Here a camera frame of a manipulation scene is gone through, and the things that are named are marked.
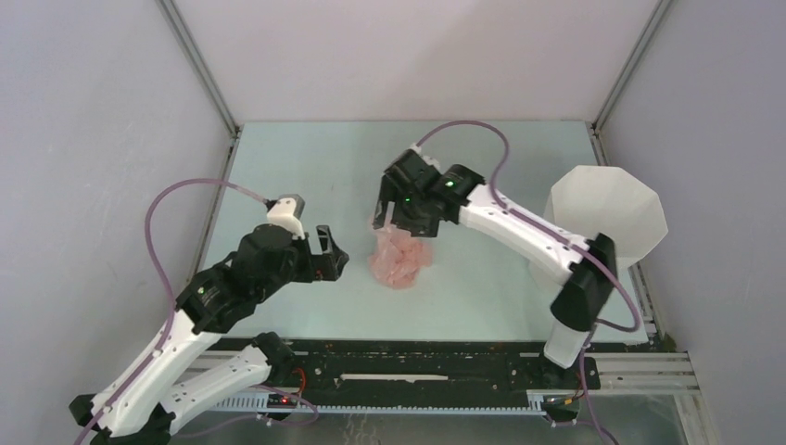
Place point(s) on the small electronics board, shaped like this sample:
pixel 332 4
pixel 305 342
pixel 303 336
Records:
pixel 277 401

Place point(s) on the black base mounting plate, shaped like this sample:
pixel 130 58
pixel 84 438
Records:
pixel 429 375

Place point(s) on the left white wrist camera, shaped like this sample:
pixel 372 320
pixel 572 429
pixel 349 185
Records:
pixel 285 212

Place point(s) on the white plastic trash bin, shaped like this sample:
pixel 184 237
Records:
pixel 590 200

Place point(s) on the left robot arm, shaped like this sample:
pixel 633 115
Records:
pixel 149 403

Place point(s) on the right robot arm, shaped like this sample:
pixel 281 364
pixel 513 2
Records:
pixel 584 270

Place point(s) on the pink plastic trash bag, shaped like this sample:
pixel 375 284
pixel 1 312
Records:
pixel 398 257

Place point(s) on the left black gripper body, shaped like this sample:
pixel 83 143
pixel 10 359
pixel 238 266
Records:
pixel 305 266

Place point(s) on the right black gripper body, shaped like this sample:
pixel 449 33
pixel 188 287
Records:
pixel 407 213

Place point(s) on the aluminium frame rail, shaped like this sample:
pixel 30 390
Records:
pixel 621 374

